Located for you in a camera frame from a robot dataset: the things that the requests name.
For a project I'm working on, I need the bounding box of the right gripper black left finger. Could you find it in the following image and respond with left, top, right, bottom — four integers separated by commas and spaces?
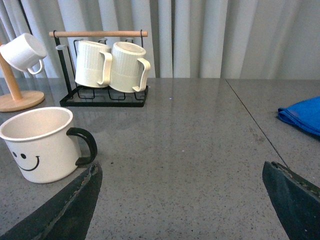
0, 163, 103, 240

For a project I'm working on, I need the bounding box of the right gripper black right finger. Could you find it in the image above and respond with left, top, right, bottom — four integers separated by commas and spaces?
262, 161, 320, 240

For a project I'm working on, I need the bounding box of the white smiley face mug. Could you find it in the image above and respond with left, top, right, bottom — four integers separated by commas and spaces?
0, 107, 98, 184

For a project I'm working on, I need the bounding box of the blue folded cloth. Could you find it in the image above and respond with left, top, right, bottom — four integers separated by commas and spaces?
278, 96, 320, 136

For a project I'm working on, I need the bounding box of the wooden mug tree stand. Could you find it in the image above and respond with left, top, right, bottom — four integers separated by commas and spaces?
0, 54, 45, 112

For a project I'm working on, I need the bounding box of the left cream ribbed mug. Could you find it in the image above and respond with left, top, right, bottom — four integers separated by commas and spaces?
75, 40, 113, 88

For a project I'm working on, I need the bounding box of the cream ribbed mug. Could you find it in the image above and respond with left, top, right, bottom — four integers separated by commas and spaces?
109, 41, 151, 93
75, 40, 113, 88

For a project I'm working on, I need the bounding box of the right cream ribbed mug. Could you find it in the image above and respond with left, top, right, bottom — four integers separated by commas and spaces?
109, 41, 151, 93

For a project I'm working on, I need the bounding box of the small white hanging mug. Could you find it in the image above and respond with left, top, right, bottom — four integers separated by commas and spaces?
0, 33, 47, 75

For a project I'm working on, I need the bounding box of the black wire mug rack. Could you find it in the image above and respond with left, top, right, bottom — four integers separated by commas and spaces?
49, 30, 148, 108

